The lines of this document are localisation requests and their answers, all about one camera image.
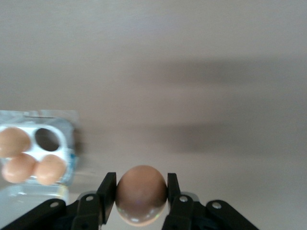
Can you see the brown egg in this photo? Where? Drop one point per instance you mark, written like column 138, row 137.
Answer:
column 14, row 142
column 50, row 169
column 141, row 191
column 20, row 167

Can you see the clear plastic egg box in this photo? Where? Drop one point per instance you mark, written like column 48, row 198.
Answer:
column 63, row 143

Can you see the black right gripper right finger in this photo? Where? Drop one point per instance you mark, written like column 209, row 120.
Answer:
column 173, row 191

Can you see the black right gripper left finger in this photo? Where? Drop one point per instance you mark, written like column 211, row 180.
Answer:
column 108, row 191

